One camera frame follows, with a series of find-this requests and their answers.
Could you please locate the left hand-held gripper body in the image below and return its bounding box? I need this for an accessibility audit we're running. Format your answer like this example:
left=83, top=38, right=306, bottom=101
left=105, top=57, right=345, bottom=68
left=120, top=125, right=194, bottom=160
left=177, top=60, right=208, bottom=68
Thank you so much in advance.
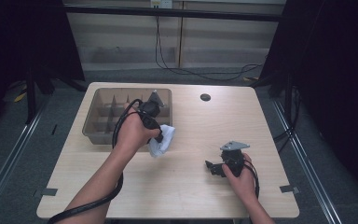
left=138, top=90, right=166, bottom=132

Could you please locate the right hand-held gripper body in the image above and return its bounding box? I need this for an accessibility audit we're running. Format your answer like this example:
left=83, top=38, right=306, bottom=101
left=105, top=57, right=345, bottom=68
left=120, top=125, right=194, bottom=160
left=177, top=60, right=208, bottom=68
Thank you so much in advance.
left=219, top=140, right=251, bottom=178

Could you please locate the brown divided storage box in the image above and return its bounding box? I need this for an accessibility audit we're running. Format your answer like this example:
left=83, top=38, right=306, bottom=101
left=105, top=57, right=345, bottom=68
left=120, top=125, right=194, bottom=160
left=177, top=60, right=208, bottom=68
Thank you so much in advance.
left=81, top=87, right=173, bottom=146

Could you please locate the person's right hand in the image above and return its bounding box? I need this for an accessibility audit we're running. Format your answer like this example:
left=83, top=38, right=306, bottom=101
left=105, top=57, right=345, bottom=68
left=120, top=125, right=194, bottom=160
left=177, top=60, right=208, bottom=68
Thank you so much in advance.
left=222, top=152, right=259, bottom=203

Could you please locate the person's left hand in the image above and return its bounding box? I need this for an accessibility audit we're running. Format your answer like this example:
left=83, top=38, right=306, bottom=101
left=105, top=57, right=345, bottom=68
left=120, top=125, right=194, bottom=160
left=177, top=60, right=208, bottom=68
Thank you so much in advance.
left=113, top=104, right=162, bottom=157

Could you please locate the grey tape piece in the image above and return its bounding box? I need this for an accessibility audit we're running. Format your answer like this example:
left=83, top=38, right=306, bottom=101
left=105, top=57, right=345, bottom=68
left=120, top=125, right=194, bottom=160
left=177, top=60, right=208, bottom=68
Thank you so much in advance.
left=279, top=185, right=300, bottom=194
left=40, top=188, right=59, bottom=197

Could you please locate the black metal stand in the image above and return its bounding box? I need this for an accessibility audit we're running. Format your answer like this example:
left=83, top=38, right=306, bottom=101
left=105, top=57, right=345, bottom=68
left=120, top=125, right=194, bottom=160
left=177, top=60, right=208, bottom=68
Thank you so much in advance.
left=273, top=71, right=303, bottom=154
left=24, top=62, right=39, bottom=125

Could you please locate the black horizontal bar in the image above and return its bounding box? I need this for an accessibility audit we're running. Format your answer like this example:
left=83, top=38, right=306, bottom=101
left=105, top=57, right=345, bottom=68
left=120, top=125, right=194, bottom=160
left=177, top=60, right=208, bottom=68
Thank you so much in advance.
left=62, top=5, right=284, bottom=22

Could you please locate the black curtain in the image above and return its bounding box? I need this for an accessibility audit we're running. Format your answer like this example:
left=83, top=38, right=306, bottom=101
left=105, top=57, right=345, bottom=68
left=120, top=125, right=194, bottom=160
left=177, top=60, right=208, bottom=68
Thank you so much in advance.
left=255, top=0, right=358, bottom=204
left=0, top=0, right=87, bottom=134

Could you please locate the yellow floor tape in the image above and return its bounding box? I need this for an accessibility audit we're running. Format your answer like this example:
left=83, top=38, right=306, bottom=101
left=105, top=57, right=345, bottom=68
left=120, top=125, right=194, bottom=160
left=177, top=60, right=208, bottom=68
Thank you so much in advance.
left=13, top=83, right=28, bottom=103

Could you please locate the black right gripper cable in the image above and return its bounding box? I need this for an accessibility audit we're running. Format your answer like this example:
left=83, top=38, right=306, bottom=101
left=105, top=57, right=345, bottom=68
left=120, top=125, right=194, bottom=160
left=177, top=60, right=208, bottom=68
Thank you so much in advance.
left=242, top=159, right=261, bottom=200

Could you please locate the black wall cable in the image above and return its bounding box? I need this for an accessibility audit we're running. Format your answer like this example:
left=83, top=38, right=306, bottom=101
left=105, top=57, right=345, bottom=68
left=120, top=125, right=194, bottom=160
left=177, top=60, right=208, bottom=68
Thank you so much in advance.
left=154, top=7, right=264, bottom=82

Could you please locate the metal floor rail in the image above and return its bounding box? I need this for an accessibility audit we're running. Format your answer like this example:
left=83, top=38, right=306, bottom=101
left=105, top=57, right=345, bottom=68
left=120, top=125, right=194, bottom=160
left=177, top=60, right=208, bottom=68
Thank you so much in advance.
left=271, top=99, right=343, bottom=224
left=0, top=98, right=49, bottom=217

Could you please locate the white wall socket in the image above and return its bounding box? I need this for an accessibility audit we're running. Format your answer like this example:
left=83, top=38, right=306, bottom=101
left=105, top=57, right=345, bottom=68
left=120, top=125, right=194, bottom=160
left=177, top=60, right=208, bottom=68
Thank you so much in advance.
left=150, top=0, right=172, bottom=9

